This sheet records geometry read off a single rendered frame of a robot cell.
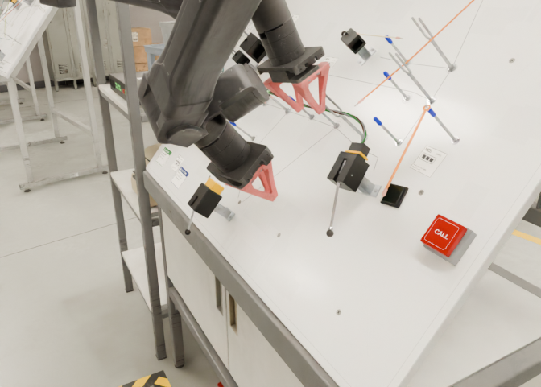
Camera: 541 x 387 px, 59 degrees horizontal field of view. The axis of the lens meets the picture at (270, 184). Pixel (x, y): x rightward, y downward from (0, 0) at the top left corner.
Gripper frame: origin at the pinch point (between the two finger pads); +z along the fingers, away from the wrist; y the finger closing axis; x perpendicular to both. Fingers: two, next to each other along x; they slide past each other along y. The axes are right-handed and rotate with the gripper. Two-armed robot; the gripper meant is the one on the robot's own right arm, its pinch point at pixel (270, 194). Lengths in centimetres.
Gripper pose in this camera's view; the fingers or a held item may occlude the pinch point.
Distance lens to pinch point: 74.9
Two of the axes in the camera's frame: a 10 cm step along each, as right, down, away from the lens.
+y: -5.8, -2.0, 7.9
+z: 5.6, 6.1, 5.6
